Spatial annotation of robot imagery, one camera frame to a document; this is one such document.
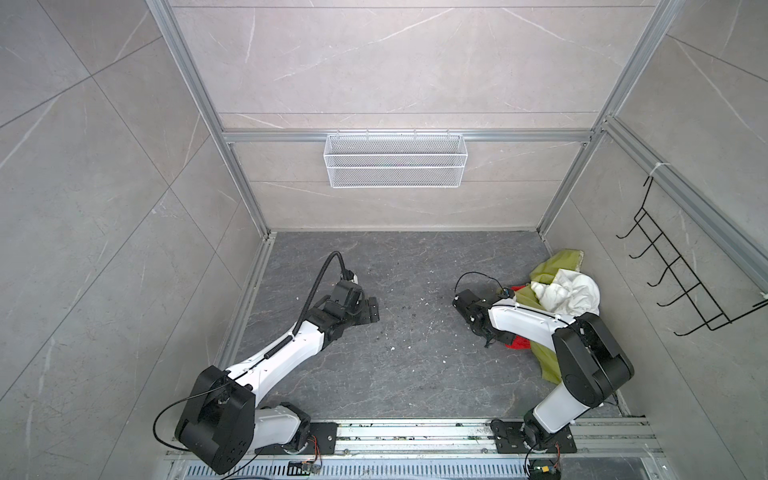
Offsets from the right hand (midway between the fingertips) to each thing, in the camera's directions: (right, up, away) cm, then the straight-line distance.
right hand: (501, 326), depth 90 cm
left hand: (-41, +9, -4) cm, 42 cm away
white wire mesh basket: (-32, +55, +11) cm, 65 cm away
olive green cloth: (+21, +16, +14) cm, 30 cm away
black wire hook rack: (+31, +15, -27) cm, 44 cm away
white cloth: (+17, +11, -6) cm, 21 cm away
